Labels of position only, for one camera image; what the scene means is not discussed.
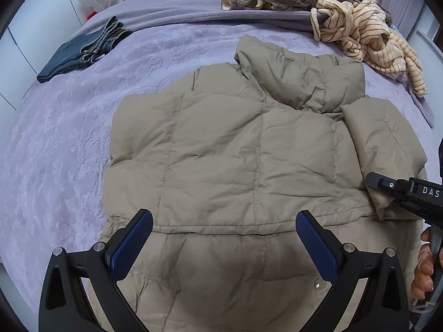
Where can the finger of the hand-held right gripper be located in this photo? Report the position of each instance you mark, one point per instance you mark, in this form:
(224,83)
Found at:
(382,184)

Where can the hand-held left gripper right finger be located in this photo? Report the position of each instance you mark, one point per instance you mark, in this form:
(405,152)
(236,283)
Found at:
(316,245)

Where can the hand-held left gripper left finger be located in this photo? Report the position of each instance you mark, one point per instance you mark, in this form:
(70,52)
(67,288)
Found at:
(133,245)

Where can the beige puffer jacket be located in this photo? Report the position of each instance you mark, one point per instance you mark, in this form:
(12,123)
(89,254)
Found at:
(225,145)

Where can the person's right hand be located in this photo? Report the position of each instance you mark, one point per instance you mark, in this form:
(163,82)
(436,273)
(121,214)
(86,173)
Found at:
(424,276)

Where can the purple bed cover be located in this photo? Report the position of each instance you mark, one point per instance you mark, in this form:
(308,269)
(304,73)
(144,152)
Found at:
(69,128)

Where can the cream striped fleece garment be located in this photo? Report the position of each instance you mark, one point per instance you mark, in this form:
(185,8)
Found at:
(373,34)

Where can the folded blue jeans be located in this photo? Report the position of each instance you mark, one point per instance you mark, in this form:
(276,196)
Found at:
(65,58)

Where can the white wardrobe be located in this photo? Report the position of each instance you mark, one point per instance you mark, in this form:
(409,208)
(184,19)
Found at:
(20,48)

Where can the small red object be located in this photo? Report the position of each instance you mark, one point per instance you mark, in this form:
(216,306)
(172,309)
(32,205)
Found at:
(91,15)

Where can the purple folded blanket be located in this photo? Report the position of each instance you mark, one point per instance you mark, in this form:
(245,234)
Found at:
(180,3)

